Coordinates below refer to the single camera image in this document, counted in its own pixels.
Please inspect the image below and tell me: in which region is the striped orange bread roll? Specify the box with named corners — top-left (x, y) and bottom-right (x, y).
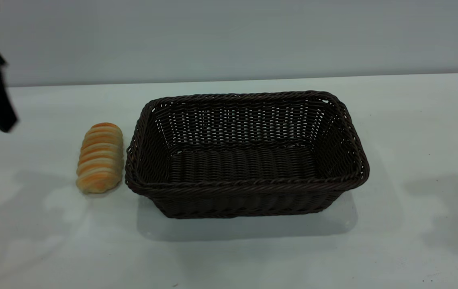
top-left (76, 122), bottom-right (124, 194)

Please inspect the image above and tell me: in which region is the black wicker basket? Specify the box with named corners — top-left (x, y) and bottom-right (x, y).
top-left (124, 91), bottom-right (370, 220)

